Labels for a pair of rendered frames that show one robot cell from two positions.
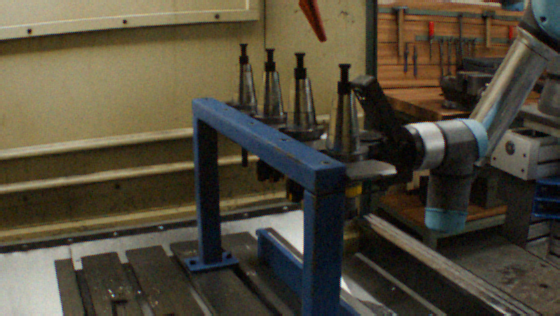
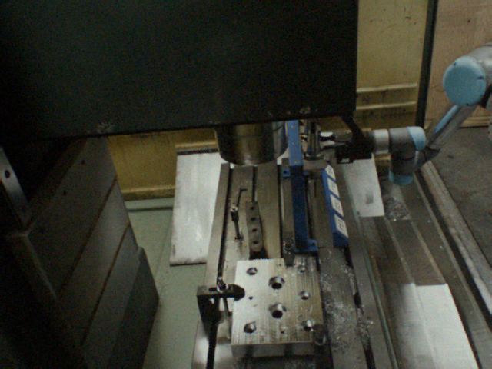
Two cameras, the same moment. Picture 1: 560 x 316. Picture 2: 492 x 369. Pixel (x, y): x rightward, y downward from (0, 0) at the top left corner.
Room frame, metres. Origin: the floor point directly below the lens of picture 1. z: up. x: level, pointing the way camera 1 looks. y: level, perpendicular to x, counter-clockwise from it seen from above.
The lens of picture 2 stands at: (-0.48, -0.52, 1.96)
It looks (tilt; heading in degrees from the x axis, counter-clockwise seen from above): 34 degrees down; 31
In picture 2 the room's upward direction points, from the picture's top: 8 degrees counter-clockwise
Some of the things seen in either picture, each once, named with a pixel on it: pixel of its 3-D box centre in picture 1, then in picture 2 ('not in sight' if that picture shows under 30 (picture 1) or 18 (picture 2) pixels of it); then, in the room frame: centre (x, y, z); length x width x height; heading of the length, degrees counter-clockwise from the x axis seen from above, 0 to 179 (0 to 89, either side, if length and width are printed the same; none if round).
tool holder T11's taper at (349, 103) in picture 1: (343, 120); (313, 141); (0.67, -0.08, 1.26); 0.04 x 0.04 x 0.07
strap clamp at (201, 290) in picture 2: not in sight; (221, 297); (0.26, 0.05, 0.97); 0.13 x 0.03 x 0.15; 115
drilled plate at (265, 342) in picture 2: not in sight; (277, 303); (0.31, -0.09, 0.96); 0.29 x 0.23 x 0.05; 25
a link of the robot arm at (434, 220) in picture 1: (448, 195); (404, 164); (0.91, -0.30, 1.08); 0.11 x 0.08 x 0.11; 158
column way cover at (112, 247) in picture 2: not in sight; (94, 251); (0.14, 0.34, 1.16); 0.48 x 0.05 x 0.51; 25
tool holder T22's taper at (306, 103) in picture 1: (301, 102); (310, 123); (0.77, -0.03, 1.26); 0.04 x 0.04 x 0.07
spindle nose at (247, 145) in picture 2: not in sight; (250, 124); (0.33, -0.07, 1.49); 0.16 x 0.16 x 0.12
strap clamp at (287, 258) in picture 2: not in sight; (289, 254); (0.48, -0.06, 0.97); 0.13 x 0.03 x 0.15; 25
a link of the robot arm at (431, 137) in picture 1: (417, 146); (378, 141); (0.86, -0.22, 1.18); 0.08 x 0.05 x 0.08; 25
